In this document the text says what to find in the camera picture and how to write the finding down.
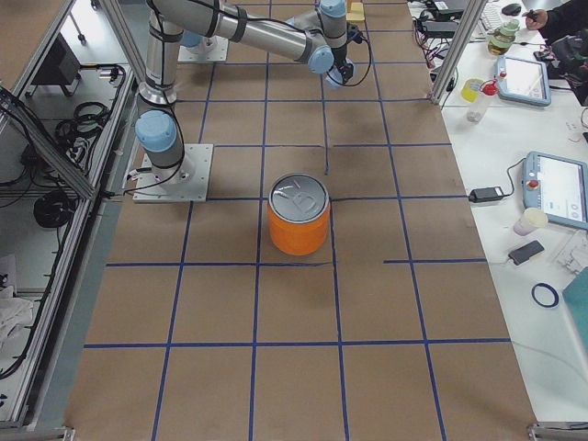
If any blue tape ring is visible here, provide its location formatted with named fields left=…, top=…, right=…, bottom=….
left=531, top=283, right=560, bottom=309

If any person's hand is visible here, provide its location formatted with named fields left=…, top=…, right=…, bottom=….
left=524, top=9, right=548, bottom=30

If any aluminium frame post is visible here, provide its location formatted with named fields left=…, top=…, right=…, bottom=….
left=428, top=0, right=486, bottom=105

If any white crumpled cloth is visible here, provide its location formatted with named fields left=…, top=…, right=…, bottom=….
left=1, top=285, right=34, bottom=346

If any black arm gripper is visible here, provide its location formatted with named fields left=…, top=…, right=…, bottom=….
left=331, top=43, right=355, bottom=78

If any orange canister with grey lid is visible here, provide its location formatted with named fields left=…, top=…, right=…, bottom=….
left=267, top=174, right=330, bottom=256

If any far teach pendant tablet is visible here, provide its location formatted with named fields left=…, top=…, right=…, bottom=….
left=495, top=55, right=551, bottom=107

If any clear bottle red cap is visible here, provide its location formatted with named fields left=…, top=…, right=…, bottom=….
left=466, top=79, right=499, bottom=123

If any light blue plastic cup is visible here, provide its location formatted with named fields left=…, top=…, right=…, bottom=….
left=324, top=67, right=350, bottom=89

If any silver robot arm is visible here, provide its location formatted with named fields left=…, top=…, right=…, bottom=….
left=180, top=29, right=217, bottom=53
left=135, top=1, right=361, bottom=185

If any black power adapter brick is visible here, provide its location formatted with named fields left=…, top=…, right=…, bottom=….
left=468, top=187, right=505, bottom=203

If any near teach pendant tablet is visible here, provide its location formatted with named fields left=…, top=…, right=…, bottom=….
left=521, top=151, right=587, bottom=230

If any yellow tape roll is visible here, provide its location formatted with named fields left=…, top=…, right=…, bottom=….
left=460, top=78, right=484, bottom=103

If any black smartphone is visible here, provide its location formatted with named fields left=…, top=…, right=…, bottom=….
left=508, top=240, right=545, bottom=266

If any teach pendant tablet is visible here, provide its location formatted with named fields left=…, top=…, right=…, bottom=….
left=495, top=55, right=551, bottom=107
left=521, top=151, right=587, bottom=230

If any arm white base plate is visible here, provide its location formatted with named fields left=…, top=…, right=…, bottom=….
left=132, top=143, right=213, bottom=203
left=178, top=37, right=229, bottom=64

